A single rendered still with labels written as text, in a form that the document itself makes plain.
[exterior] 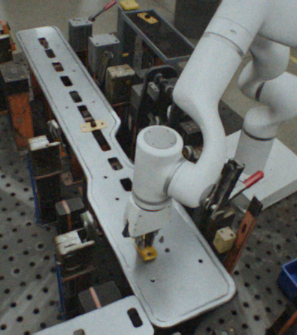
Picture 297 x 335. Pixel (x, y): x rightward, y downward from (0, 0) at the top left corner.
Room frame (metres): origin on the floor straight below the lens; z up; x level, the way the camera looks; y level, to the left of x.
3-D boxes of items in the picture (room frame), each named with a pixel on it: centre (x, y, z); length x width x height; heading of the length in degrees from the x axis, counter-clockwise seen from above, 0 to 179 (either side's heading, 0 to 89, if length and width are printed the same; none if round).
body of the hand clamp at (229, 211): (0.67, -0.20, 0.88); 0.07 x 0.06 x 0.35; 122
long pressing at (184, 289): (0.99, 0.21, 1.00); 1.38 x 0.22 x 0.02; 32
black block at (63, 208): (0.66, 0.19, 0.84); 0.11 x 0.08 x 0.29; 122
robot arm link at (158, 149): (0.56, -0.02, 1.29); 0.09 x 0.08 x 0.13; 60
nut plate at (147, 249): (0.56, -0.02, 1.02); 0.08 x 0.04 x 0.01; 32
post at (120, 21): (1.57, 0.16, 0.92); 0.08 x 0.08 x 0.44; 32
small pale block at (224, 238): (0.58, -0.21, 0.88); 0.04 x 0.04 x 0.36; 32
